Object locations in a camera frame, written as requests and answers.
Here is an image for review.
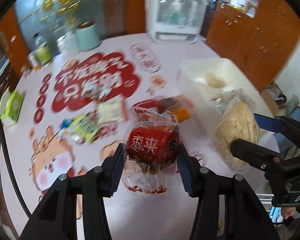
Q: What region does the white cosmetics storage box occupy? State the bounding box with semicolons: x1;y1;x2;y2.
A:
145;0;209;44

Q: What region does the mint green canister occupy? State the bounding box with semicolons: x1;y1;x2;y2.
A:
75;21;101;51

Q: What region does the wooden cabinet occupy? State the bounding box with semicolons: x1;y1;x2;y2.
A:
205;0;300;92

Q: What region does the white squeeze bottle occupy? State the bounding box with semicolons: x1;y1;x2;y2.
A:
64;31;80;56

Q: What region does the green label glass bottle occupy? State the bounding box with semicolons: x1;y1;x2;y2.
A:
33;33;52;65

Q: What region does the white plastic storage bin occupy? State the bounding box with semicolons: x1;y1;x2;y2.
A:
177;57;273;137

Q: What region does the brown nut snack clear packet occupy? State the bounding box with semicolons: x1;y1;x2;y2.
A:
82;85;111;102

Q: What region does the cardboard box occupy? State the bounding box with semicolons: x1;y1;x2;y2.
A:
261;82;287;115

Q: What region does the silver can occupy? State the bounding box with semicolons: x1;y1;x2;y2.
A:
27;51;41;70

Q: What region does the yellow-green snack packet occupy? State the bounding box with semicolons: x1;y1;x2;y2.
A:
68;114;100;144

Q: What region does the pink printed table mat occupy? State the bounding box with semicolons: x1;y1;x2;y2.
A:
0;32;281;240

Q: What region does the white pill bottle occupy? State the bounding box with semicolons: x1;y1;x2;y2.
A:
57;35;68;55

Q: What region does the beige cracker packet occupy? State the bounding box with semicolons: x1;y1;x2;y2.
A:
96;98;127;124

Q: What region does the green tissue pack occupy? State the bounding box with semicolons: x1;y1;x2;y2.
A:
0;89;25;127

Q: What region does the blue snack packet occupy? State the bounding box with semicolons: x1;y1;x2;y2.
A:
59;119;72;136

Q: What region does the pale rice cracker packet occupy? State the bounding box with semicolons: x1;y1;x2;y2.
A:
212;95;260;171

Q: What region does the orange snack packet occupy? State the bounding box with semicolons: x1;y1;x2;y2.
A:
157;95;194;123

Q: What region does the red jujube snack packet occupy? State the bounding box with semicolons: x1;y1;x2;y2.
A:
122;107;180;197

